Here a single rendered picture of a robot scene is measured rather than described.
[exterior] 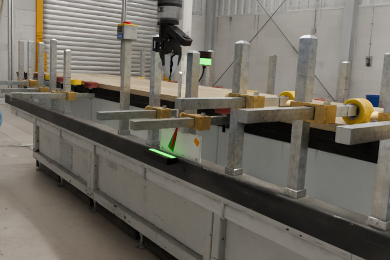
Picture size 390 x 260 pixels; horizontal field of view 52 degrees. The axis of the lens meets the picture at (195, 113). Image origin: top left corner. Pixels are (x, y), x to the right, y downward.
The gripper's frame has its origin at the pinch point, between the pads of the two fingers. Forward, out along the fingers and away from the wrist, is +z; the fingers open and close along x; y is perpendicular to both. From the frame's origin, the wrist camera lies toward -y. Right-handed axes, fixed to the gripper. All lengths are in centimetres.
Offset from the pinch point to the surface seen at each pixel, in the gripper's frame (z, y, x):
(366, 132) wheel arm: 6, -84, 14
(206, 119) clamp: 15.0, -12.6, -8.4
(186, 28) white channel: -31, 128, -102
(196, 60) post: -6.0, -5.3, -7.8
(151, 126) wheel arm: 16.9, -9.1, 12.8
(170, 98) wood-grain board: 12.3, 34.9, -25.7
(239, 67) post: -4.5, -29.6, -6.1
